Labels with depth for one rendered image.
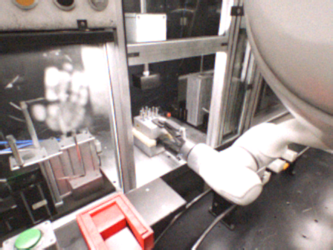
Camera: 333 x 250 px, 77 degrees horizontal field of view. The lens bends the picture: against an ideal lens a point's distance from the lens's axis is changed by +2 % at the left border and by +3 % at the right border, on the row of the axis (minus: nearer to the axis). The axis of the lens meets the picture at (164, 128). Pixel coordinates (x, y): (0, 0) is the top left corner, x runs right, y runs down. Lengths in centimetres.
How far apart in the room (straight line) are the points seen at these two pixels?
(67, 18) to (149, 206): 49
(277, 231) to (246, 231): 12
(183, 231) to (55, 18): 76
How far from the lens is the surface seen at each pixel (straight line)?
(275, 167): 94
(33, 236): 49
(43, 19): 45
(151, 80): 78
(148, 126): 78
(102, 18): 48
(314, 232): 104
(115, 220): 57
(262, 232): 95
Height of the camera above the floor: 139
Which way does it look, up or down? 28 degrees down
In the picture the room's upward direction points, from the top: straight up
